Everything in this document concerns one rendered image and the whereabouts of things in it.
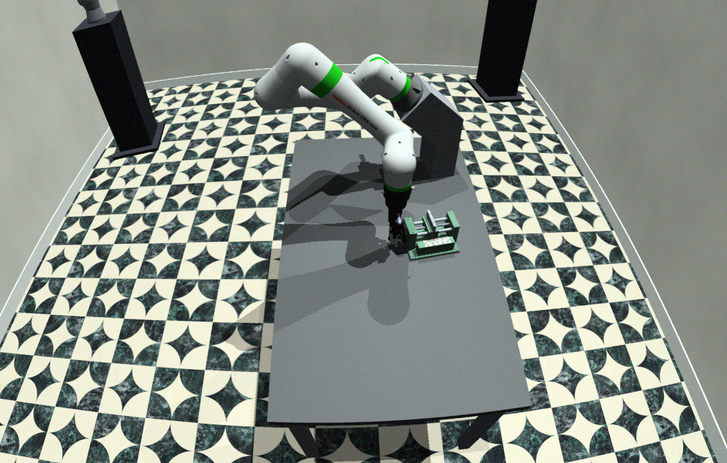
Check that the green bench vise with handwheel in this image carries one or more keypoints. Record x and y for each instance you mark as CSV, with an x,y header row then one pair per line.
x,y
432,239

